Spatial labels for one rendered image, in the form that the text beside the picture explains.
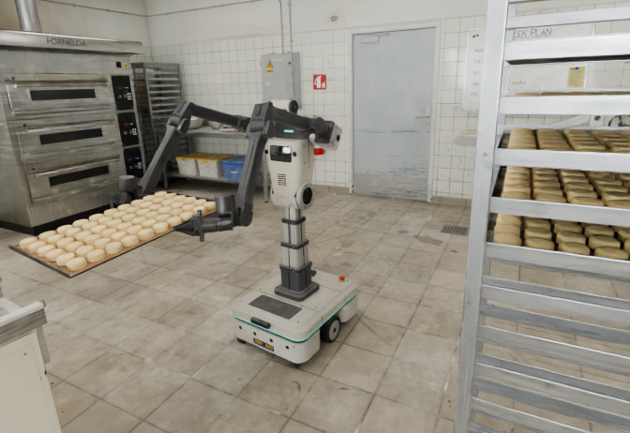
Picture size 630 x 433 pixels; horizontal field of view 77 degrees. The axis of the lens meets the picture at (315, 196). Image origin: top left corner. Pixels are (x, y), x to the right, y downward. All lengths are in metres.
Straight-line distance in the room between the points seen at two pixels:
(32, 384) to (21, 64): 3.93
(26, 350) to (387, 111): 4.44
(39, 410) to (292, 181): 1.37
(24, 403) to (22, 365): 0.11
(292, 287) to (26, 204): 3.32
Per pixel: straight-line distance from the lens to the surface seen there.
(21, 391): 1.42
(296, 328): 2.17
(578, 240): 0.94
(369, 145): 5.22
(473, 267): 0.82
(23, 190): 4.97
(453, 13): 4.95
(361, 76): 5.20
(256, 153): 1.55
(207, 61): 6.46
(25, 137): 4.92
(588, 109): 0.79
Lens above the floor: 1.46
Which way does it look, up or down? 16 degrees down
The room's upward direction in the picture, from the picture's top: 2 degrees counter-clockwise
